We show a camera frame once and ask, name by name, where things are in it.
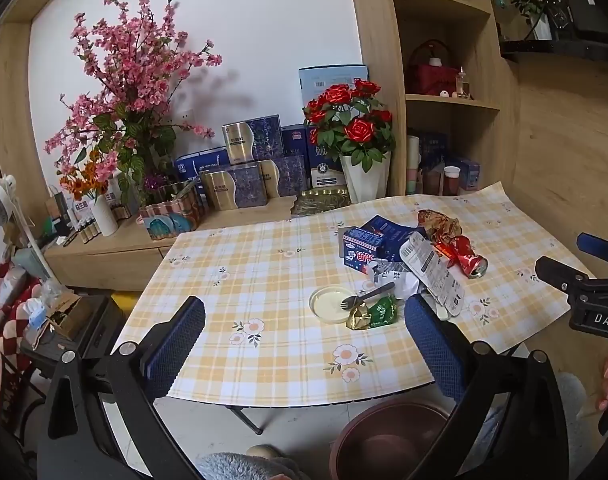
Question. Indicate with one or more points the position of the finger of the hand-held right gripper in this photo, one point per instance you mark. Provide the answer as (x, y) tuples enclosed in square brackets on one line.
[(599, 247), (564, 275)]

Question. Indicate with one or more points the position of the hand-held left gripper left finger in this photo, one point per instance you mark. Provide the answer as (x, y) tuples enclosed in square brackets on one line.
[(176, 340)]

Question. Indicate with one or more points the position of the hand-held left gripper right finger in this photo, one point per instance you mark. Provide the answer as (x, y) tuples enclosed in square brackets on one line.
[(431, 345)]

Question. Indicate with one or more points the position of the gold green wrapper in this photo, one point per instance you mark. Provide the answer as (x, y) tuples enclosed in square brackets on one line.
[(379, 312)]

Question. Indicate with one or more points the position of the white blister package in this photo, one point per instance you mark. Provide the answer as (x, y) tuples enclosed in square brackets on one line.
[(429, 270)]

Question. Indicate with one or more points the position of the white paper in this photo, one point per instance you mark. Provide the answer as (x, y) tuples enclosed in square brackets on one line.
[(394, 280)]

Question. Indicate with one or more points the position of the crushed red can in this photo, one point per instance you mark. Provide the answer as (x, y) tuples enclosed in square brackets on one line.
[(461, 255)]

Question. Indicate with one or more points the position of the maroon plastic basin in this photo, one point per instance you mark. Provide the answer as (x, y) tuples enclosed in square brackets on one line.
[(384, 445)]

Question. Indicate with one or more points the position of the white plastic lid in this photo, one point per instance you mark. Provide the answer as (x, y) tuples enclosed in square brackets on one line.
[(326, 305)]

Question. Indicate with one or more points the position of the small blue white box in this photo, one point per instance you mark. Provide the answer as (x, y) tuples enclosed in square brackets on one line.
[(361, 245)]

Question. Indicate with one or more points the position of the dark blue packet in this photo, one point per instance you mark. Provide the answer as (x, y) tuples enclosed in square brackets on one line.
[(391, 225)]

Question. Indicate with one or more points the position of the black stool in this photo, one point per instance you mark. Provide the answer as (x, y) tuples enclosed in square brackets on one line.
[(101, 325)]

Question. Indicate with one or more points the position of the black plastic fork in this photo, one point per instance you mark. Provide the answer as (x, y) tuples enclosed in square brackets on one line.
[(371, 294)]

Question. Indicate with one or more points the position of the black table leg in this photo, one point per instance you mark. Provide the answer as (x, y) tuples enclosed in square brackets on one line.
[(244, 417)]

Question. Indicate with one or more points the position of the wooden sideboard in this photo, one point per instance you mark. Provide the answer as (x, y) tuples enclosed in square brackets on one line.
[(109, 260)]

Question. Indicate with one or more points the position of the yellow checked tablecloth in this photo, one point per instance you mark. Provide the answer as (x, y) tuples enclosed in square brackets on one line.
[(264, 280)]

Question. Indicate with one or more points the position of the cardboard box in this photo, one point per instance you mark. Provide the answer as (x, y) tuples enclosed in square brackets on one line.
[(59, 315)]

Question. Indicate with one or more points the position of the brown crumpled wrapper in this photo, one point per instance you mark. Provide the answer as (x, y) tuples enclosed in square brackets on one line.
[(436, 222)]

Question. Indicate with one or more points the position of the wicker basket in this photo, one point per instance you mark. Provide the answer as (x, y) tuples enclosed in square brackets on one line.
[(169, 215)]

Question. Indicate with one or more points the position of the row of small brown bottles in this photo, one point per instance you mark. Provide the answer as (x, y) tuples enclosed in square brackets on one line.
[(86, 232)]

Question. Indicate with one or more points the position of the white cylindrical vase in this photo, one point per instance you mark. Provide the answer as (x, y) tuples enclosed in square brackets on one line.
[(104, 217)]

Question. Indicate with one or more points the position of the person's grey fleece clothing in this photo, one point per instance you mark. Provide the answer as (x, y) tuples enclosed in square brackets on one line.
[(244, 467)]

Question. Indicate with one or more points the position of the red cup white lid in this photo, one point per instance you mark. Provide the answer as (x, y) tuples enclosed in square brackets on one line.
[(450, 182)]

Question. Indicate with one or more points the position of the purple flowers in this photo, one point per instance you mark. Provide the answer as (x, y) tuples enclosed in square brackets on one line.
[(156, 182)]

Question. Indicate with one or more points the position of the brown cup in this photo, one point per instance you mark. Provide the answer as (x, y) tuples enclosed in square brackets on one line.
[(432, 182)]

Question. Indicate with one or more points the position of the gold blue gift box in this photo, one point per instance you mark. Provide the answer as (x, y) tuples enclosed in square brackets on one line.
[(286, 177), (234, 187), (249, 140)]

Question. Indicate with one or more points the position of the red white checked blanket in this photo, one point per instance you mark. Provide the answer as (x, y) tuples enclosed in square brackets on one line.
[(4, 310)]

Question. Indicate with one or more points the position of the blue carton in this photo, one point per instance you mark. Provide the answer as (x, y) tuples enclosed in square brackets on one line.
[(199, 165)]

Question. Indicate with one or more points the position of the white angular vase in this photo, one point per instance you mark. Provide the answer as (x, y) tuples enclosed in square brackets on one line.
[(364, 180)]

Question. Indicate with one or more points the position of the dark blue picture box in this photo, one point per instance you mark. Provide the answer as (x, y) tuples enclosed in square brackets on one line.
[(434, 150)]

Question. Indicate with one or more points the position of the stack of paper cups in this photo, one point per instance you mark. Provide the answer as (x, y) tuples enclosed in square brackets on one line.
[(413, 165)]

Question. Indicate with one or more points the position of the orange artificial flowers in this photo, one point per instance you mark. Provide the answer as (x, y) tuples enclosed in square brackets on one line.
[(86, 182)]

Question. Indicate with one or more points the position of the gold tray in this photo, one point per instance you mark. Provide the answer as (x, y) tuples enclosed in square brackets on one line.
[(319, 202)]

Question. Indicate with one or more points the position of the glass bottle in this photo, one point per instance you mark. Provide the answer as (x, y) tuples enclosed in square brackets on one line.
[(463, 85)]

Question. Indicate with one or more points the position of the black cabinet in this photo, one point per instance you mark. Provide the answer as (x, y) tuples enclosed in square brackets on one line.
[(584, 15)]

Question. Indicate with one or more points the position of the red rose bouquet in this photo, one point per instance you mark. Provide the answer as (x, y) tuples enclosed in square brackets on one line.
[(354, 125)]

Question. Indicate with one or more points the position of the red basket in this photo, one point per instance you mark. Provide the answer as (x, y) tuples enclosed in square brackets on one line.
[(434, 77)]

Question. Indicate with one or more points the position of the pink blossom plant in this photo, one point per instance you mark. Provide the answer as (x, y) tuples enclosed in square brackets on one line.
[(134, 75)]

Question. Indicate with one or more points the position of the large light blue box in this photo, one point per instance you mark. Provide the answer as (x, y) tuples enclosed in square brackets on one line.
[(324, 82)]

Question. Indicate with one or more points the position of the wooden shelf unit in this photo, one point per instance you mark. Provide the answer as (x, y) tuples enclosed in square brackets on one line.
[(379, 50)]

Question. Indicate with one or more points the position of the white wall socket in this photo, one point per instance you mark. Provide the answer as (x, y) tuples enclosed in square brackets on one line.
[(187, 116)]

